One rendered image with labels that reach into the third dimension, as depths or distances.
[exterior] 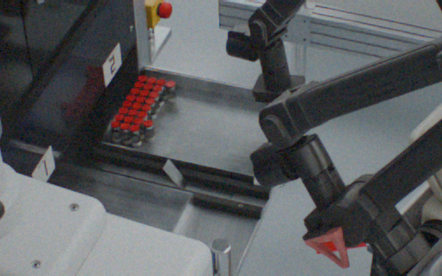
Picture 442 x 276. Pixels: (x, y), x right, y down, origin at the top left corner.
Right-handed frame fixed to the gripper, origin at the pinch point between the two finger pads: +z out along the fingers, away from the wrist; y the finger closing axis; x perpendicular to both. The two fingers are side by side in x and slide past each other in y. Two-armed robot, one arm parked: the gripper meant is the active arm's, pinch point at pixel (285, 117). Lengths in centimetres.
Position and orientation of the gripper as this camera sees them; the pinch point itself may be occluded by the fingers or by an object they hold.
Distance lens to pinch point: 226.1
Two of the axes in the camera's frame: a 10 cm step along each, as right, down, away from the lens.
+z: 1.9, 7.6, 6.2
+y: -9.3, -0.7, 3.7
